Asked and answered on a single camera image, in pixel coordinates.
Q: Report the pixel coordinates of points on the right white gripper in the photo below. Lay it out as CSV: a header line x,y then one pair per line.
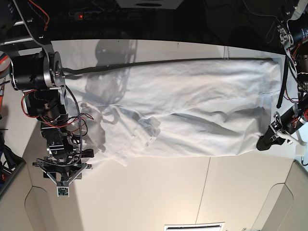
x,y
62,176

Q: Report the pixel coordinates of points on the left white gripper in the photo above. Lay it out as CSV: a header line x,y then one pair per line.
x,y
277,136

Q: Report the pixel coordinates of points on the white t-shirt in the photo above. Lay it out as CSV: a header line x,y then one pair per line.
x,y
200,108

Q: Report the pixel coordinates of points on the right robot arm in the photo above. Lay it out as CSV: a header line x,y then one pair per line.
x,y
36,70

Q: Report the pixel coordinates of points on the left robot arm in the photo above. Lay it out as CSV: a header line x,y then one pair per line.
x,y
293,32

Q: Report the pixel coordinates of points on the grey bin with clutter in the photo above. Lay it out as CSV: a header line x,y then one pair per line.
x,y
10,166

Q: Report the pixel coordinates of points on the white vent grille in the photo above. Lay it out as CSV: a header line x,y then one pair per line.
x,y
196,227

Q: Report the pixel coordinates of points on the orange grey pliers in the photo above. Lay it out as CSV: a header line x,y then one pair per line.
x,y
5,63

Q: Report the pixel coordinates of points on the black power strip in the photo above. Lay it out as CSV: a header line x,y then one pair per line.
x,y
93,15

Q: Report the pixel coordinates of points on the grey overhead box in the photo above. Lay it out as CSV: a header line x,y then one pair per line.
x,y
150,4

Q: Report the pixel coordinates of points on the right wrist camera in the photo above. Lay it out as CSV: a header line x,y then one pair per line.
x,y
62,191

